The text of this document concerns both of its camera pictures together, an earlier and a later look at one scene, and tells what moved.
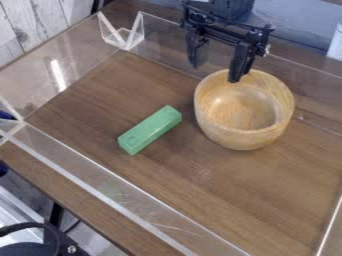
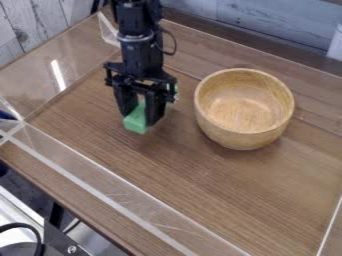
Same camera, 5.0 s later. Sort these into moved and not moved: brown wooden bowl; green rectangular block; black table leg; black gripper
Moved: black gripper; green rectangular block
Not moved: black table leg; brown wooden bowl
